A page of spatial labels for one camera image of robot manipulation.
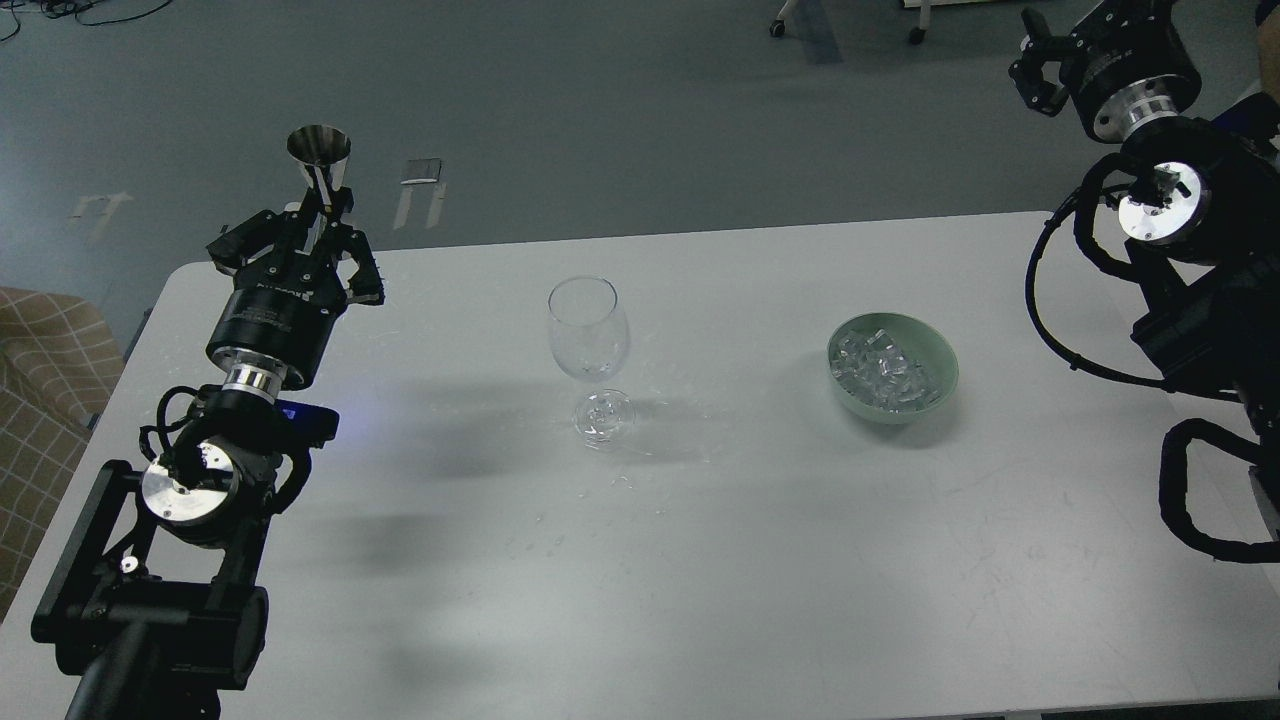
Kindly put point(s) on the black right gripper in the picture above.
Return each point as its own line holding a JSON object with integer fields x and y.
{"x": 1126, "y": 65}

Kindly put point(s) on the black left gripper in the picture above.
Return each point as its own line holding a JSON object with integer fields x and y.
{"x": 271, "y": 311}

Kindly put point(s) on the steel cocktail jigger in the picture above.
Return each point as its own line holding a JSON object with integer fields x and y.
{"x": 321, "y": 153}

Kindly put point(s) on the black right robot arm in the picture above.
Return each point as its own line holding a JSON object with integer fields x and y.
{"x": 1185, "y": 208}

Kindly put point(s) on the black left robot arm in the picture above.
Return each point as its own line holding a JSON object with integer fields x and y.
{"x": 155, "y": 604}

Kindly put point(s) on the clear wine glass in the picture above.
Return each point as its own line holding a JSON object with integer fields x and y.
{"x": 589, "y": 338}

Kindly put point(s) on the clear ice cubes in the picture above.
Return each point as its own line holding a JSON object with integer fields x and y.
{"x": 872, "y": 368}

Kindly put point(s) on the beige checkered chair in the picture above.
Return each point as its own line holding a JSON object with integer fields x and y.
{"x": 59, "y": 367}

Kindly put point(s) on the green bowl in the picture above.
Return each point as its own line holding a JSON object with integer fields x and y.
{"x": 918, "y": 340}

